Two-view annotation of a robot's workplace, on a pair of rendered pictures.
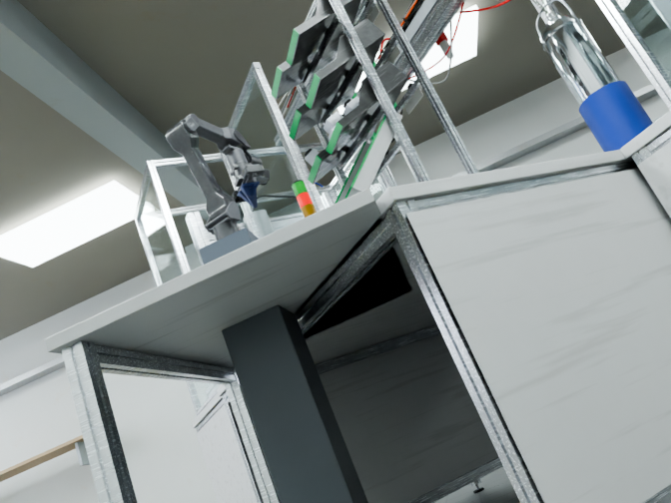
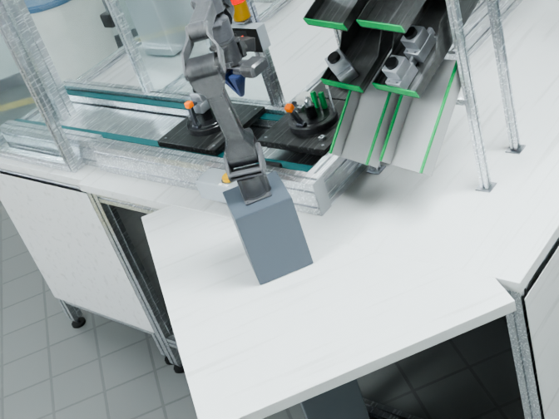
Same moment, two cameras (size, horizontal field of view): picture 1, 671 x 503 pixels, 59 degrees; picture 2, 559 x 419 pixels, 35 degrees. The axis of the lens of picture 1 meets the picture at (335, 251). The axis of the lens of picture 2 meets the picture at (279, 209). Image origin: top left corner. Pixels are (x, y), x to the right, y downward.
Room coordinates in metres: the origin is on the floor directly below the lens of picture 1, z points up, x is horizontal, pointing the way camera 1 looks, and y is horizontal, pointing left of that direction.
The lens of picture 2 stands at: (-0.22, 0.54, 2.14)
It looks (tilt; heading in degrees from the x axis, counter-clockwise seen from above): 33 degrees down; 349
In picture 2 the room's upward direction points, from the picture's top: 19 degrees counter-clockwise
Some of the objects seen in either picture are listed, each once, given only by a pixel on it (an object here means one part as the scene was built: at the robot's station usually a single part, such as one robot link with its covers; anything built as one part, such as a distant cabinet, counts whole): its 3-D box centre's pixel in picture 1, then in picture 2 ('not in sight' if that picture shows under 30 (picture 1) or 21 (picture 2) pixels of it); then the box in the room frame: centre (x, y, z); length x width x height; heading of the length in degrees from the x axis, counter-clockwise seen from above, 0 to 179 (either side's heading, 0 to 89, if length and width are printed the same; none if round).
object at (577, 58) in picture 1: (571, 50); not in sight; (1.76, -0.96, 1.32); 0.14 x 0.14 x 0.38
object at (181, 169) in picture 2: not in sight; (200, 170); (2.00, 0.31, 0.91); 0.89 x 0.06 x 0.11; 32
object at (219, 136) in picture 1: (207, 136); (206, 29); (1.59, 0.22, 1.45); 0.29 x 0.08 x 0.11; 156
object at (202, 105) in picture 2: not in sight; (203, 96); (2.14, 0.20, 1.06); 0.08 x 0.04 x 0.07; 122
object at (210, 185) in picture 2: not in sight; (233, 187); (1.81, 0.26, 0.93); 0.21 x 0.07 x 0.06; 32
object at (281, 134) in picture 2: not in sight; (310, 108); (1.89, -0.03, 1.01); 0.24 x 0.24 x 0.13; 32
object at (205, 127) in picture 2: not in sight; (209, 120); (2.14, 0.21, 0.98); 0.14 x 0.14 x 0.02
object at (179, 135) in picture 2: not in sight; (211, 125); (2.14, 0.21, 0.96); 0.24 x 0.24 x 0.02; 32
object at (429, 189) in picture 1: (453, 277); (390, 92); (2.08, -0.35, 0.84); 1.50 x 1.41 x 0.03; 32
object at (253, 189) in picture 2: (229, 235); (253, 183); (1.52, 0.25, 1.09); 0.07 x 0.07 x 0.06; 85
